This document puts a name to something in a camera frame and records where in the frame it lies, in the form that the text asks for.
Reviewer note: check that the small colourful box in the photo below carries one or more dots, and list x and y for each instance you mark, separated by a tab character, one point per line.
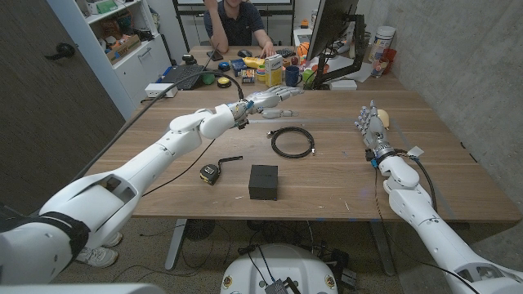
248	76

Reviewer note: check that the small grey electronics box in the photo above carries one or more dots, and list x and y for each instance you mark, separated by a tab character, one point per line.
278	288

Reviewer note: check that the green ball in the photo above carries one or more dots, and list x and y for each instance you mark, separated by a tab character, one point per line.
208	79

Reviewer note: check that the black computer monitor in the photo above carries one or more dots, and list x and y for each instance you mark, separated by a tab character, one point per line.
331	20

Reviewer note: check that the white shelf cabinet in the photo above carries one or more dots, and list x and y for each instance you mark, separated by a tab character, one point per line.
135	71

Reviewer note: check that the black round fan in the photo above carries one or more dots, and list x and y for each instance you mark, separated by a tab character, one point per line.
199	229

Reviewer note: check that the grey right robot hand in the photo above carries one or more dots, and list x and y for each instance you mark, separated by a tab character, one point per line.
375	132

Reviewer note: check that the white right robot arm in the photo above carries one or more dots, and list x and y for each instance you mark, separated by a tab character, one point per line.
433	232

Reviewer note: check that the black laptop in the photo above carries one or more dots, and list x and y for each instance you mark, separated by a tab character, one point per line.
186	77

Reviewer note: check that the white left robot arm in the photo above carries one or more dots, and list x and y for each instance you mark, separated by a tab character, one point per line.
143	163

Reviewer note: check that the person in dark shirt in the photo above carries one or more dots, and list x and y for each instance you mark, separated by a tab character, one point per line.
239	28

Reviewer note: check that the cream balloon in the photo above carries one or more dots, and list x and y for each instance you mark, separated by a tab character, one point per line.
384	118

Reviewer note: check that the black bag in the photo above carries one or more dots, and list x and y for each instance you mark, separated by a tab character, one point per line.
5	214

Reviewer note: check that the white printed canister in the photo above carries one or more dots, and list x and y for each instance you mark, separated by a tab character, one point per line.
382	43

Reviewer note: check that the flat white box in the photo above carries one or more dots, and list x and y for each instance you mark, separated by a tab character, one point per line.
343	85

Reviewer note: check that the blue box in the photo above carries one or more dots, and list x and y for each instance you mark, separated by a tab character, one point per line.
238	67

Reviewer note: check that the black square box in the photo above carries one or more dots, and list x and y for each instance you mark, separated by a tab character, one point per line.
263	181

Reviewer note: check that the cardboard box with toys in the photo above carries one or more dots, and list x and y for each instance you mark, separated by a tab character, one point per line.
122	51

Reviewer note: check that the green cup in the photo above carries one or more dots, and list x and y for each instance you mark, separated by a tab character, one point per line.
307	76

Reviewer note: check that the black phone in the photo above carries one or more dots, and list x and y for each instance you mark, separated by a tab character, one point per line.
215	55

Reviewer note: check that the white shoe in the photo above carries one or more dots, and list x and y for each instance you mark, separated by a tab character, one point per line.
98	256
113	240

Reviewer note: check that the yellow black button puck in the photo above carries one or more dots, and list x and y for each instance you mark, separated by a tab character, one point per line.
224	82

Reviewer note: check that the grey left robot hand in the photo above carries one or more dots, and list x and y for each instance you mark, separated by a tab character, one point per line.
261	100

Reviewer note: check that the black computer mouse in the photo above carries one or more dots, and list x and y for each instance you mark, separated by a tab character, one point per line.
244	53

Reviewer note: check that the blue black puck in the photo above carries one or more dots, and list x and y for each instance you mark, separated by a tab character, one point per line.
224	66

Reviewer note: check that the black yellow measuring tape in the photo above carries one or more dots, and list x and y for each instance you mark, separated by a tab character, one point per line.
209	173

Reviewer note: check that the black keyboard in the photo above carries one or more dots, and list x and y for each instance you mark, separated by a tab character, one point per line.
285	52

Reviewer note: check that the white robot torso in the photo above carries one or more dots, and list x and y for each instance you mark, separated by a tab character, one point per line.
280	265

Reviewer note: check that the small orange basketball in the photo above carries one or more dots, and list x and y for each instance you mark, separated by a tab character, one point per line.
302	50

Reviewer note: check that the dark blue mug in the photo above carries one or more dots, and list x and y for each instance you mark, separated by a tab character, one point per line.
291	77

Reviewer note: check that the white power box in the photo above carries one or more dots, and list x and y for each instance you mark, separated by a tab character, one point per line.
157	90

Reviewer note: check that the red cup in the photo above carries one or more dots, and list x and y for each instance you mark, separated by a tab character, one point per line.
389	57

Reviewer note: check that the yellow white carton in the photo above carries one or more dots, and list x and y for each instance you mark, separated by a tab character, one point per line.
274	71

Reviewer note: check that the grey table leg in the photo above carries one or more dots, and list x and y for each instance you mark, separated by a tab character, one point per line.
383	249
175	245

